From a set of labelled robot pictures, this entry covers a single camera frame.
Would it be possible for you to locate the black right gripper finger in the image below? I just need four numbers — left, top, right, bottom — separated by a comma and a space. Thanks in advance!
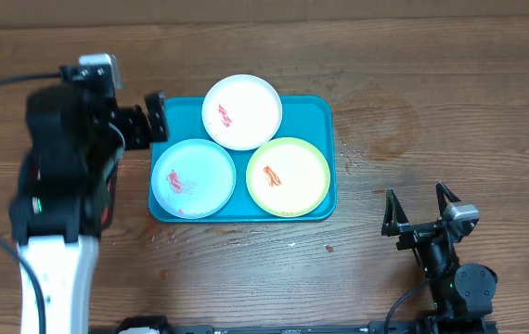
435, 182, 459, 215
382, 188, 409, 227

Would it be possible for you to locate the light blue plate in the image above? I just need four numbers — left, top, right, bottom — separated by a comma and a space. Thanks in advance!
150, 139, 237, 220

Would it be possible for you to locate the white plate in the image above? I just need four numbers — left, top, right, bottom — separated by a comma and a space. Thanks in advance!
201, 74, 283, 150

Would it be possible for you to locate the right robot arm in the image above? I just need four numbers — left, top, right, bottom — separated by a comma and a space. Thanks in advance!
380, 182, 497, 333

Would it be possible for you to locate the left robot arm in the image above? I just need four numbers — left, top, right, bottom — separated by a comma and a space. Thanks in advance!
9, 84, 167, 333

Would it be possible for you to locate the dark red sponge tray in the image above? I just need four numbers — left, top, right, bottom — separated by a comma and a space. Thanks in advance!
101, 165, 118, 231

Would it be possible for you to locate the yellow green plate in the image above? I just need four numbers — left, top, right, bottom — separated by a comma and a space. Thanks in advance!
246, 137, 330, 218

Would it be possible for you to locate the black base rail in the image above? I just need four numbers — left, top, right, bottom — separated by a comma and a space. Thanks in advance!
88, 320, 498, 334

